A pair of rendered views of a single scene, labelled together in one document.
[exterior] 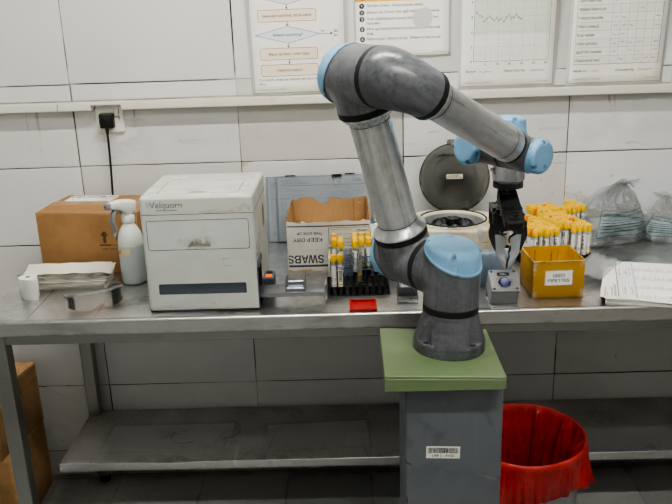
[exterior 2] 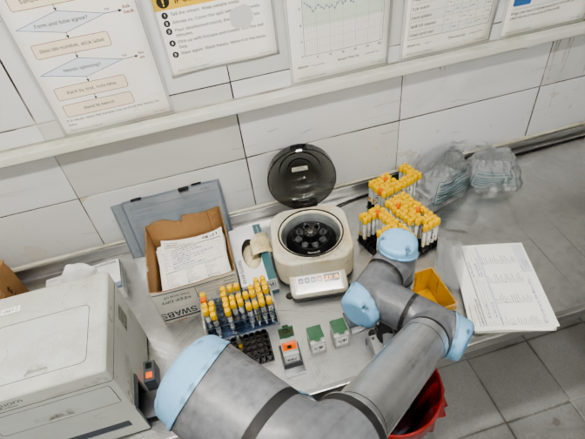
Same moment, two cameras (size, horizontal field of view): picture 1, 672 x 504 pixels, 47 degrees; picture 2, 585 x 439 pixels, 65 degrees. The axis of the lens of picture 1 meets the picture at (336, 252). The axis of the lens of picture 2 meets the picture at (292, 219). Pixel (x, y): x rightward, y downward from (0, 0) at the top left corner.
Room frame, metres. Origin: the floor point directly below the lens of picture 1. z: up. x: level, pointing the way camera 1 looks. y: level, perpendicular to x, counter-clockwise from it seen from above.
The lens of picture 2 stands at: (1.28, -0.11, 1.99)
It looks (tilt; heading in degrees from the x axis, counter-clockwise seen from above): 44 degrees down; 349
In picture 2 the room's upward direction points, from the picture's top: 8 degrees counter-clockwise
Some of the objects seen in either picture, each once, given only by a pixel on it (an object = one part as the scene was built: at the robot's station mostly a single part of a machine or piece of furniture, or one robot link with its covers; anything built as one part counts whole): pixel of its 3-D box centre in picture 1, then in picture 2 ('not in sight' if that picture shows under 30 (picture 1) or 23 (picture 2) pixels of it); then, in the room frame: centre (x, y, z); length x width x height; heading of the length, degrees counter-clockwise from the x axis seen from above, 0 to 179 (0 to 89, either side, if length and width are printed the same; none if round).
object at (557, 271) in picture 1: (551, 271); (420, 302); (1.91, -0.56, 0.92); 0.13 x 0.13 x 0.10; 1
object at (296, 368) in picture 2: (407, 290); (291, 357); (1.89, -0.18, 0.89); 0.09 x 0.05 x 0.04; 177
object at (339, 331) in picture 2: not in sight; (339, 333); (1.91, -0.32, 0.91); 0.05 x 0.04 x 0.07; 179
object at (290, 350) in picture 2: not in sight; (290, 351); (1.89, -0.18, 0.92); 0.05 x 0.04 x 0.06; 177
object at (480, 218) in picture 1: (452, 238); (312, 248); (2.20, -0.34, 0.94); 0.30 x 0.24 x 0.12; 170
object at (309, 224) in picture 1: (329, 231); (192, 262); (2.26, 0.02, 0.95); 0.29 x 0.25 x 0.15; 179
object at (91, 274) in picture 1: (67, 275); not in sight; (2.09, 0.76, 0.90); 0.25 x 0.11 x 0.05; 89
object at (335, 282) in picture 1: (356, 270); (236, 343); (1.96, -0.05, 0.93); 0.17 x 0.09 x 0.11; 88
